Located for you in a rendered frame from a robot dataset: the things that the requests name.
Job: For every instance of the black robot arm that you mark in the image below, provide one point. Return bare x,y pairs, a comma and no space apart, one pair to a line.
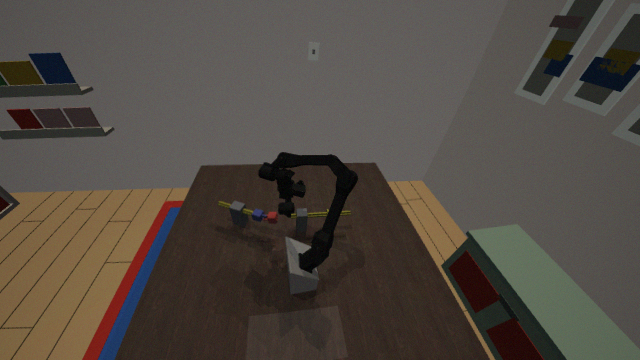
346,180

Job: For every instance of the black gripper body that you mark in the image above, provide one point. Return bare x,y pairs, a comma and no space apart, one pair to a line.
287,207

